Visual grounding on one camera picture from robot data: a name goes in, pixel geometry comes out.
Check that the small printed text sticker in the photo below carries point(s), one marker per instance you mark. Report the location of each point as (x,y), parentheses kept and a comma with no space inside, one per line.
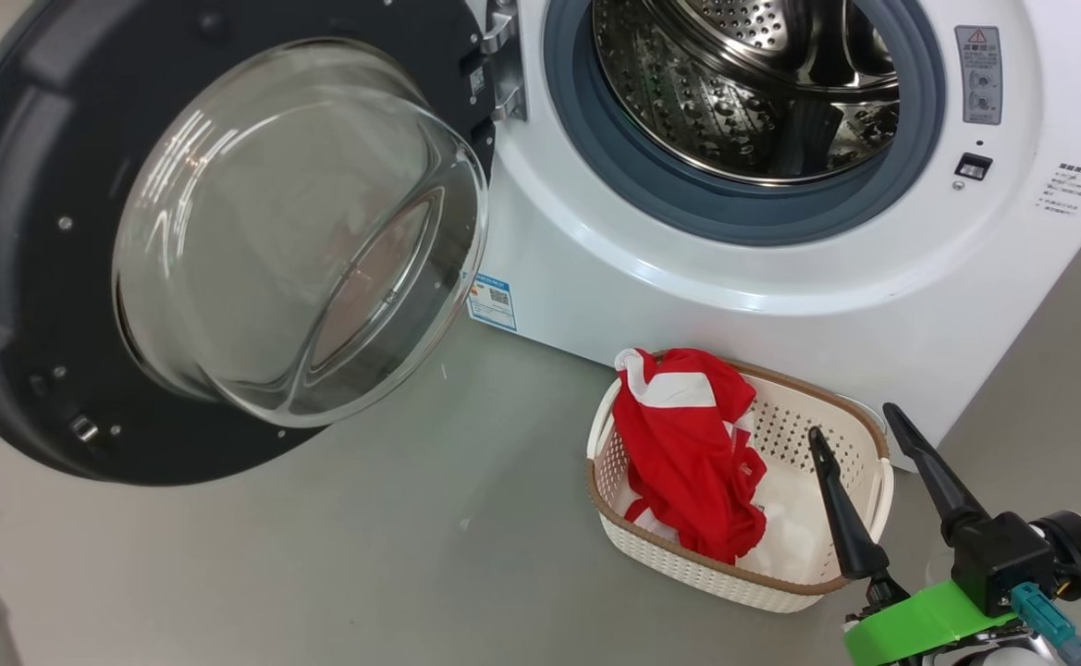
(1069,190)

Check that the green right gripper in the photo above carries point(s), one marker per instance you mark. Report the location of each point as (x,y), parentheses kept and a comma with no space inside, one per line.
(919,629)

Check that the black round glass washer door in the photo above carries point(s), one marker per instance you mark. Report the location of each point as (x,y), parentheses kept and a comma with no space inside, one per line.
(22,231)

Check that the black door latch socket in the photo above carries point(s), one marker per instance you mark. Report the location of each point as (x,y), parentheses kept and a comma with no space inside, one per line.
(973,166)

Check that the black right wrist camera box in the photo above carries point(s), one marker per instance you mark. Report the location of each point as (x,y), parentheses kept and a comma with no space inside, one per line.
(1002,555)

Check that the blue energy label sticker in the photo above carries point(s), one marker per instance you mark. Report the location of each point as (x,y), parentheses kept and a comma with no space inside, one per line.
(492,301)

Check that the metal door hinge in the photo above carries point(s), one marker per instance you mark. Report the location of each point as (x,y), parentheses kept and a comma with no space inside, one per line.
(506,74)

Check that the grey warning label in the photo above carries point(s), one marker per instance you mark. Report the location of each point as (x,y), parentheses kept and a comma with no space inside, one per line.
(978,74)

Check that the white washing machine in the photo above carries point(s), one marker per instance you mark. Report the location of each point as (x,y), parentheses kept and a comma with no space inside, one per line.
(780,296)

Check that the red and white garment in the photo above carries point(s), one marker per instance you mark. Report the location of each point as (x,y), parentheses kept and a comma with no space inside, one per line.
(688,453)

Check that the cream perforated laundry basket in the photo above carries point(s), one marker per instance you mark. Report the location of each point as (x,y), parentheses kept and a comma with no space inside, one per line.
(836,435)

